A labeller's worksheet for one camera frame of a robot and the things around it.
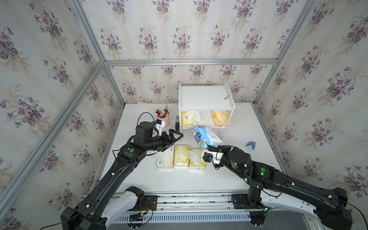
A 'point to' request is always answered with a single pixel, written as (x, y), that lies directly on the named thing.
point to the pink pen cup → (166, 119)
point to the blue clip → (251, 143)
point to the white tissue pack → (165, 159)
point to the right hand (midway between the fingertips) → (212, 144)
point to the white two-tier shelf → (208, 105)
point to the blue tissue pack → (205, 136)
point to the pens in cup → (162, 113)
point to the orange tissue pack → (220, 118)
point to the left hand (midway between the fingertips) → (180, 140)
